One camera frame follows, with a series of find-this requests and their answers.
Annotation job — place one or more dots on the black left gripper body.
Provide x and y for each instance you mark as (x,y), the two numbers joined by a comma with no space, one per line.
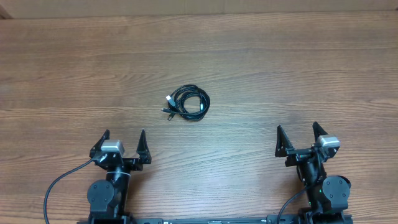
(132,165)

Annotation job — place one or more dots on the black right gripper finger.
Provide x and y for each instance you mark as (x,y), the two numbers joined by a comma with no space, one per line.
(318,130)
(283,145)

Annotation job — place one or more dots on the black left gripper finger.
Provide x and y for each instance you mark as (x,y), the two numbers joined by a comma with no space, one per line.
(97,147)
(143,149)

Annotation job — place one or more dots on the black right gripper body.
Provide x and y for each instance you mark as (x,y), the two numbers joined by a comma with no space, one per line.
(309,170)

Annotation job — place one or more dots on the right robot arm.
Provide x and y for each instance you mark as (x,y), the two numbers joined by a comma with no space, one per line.
(327,195)

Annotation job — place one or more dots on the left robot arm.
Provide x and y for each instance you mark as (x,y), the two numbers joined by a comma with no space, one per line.
(107,197)

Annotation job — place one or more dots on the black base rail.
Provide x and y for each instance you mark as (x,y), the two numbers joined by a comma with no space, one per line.
(270,219)

